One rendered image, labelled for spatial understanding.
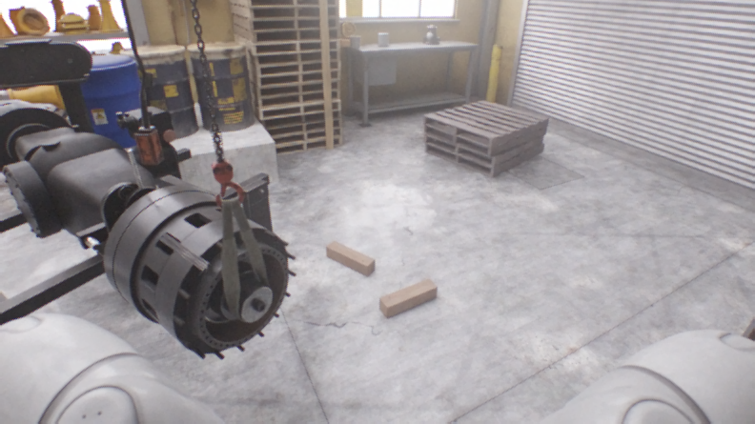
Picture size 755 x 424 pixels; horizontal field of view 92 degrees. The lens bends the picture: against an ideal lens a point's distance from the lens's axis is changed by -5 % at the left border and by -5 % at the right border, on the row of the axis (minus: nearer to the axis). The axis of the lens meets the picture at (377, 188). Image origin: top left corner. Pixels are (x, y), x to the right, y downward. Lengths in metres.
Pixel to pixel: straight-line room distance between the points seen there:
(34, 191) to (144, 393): 2.19
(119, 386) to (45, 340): 0.15
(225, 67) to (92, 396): 4.13
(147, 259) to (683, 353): 1.51
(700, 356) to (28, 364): 0.70
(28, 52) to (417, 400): 3.50
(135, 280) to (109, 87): 2.59
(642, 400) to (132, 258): 1.54
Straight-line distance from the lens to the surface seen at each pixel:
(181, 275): 1.45
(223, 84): 4.46
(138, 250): 1.63
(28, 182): 2.59
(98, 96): 4.05
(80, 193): 2.24
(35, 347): 0.56
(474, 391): 2.35
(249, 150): 4.13
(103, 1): 9.29
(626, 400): 0.44
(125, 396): 0.43
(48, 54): 3.76
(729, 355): 0.58
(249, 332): 1.69
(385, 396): 2.27
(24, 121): 3.71
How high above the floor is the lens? 1.89
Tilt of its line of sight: 28 degrees down
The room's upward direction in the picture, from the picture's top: 1 degrees clockwise
